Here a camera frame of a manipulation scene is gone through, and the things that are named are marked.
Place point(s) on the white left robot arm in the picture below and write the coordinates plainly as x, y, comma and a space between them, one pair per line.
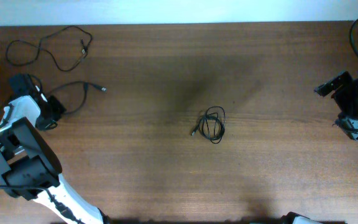
28, 166

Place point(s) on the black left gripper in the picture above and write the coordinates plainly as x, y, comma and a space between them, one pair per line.
49, 111

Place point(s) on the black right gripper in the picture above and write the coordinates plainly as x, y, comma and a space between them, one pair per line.
332, 85

